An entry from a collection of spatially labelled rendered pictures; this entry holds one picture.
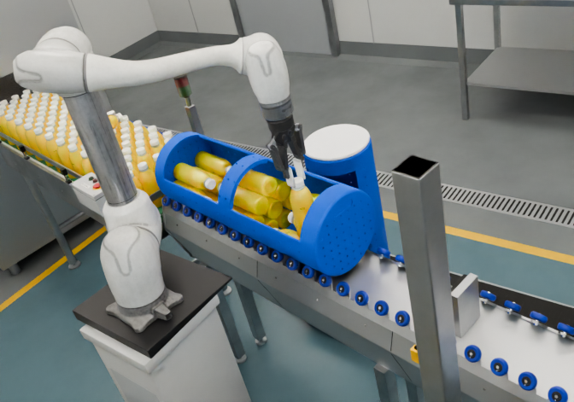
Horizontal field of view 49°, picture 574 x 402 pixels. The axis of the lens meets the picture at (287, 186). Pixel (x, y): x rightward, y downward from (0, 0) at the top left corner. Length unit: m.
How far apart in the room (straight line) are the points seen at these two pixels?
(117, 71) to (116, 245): 0.51
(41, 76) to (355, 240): 1.03
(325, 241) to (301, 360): 1.30
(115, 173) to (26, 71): 0.44
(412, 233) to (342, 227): 0.80
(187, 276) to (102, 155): 0.49
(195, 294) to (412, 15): 4.04
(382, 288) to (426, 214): 0.91
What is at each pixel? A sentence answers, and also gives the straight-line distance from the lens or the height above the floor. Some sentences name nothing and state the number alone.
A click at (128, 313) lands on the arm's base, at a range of 1.98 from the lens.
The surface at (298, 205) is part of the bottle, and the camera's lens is 1.89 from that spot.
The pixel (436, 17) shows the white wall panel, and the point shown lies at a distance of 5.52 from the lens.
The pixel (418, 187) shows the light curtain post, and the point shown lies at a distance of 1.06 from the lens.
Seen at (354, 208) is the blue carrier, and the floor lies 1.16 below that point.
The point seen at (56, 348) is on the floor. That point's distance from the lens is 3.74.
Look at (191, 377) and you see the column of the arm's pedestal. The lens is 2.08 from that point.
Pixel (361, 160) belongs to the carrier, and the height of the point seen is 0.99.
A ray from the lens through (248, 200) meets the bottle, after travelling 2.13.
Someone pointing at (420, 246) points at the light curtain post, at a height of 1.55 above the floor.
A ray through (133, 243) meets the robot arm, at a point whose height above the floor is 1.28.
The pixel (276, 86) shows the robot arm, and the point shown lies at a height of 1.63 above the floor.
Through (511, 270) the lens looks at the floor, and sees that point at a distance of 3.40.
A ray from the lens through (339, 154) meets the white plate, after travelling 2.46.
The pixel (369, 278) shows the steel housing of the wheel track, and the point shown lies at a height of 0.93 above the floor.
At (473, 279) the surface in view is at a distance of 1.77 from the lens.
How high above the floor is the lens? 2.29
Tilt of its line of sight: 32 degrees down
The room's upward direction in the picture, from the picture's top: 14 degrees counter-clockwise
